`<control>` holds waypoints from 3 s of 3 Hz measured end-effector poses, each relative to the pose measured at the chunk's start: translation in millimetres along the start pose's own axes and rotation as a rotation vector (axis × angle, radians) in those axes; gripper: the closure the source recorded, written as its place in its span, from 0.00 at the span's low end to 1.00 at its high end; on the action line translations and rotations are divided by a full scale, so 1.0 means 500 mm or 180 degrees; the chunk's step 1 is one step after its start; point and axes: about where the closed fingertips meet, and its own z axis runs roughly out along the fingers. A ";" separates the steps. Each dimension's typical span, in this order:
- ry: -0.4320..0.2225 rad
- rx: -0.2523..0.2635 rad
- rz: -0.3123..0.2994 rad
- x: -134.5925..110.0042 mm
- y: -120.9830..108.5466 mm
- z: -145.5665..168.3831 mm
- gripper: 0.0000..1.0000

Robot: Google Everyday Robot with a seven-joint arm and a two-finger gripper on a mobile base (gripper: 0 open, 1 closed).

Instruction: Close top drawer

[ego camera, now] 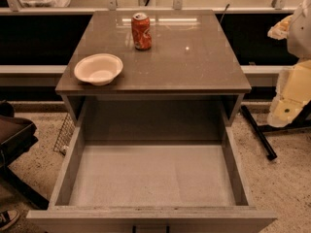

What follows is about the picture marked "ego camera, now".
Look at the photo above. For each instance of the orange soda can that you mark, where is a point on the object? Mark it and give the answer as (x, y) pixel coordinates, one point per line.
(140, 25)

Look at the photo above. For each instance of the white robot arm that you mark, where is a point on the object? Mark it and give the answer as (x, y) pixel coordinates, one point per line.
(296, 29)

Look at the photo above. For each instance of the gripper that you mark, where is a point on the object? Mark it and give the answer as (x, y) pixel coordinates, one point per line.
(301, 33)

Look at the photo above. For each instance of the black and white sneaker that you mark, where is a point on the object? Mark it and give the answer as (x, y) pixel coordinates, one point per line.
(8, 218)

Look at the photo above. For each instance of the grey drawer cabinet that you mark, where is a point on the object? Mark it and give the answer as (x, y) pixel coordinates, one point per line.
(190, 54)

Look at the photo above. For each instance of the grey top drawer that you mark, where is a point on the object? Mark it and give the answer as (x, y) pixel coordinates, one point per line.
(152, 166)

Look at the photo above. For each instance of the white paper bowl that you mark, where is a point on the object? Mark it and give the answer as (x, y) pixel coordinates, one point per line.
(98, 69)

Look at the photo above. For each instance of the black chair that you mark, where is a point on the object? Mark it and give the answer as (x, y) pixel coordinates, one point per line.
(17, 136)

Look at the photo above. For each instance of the black metal stand leg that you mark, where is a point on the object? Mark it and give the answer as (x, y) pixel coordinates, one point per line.
(271, 154)

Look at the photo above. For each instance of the wire mesh basket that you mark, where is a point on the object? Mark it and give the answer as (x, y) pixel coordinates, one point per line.
(64, 135)

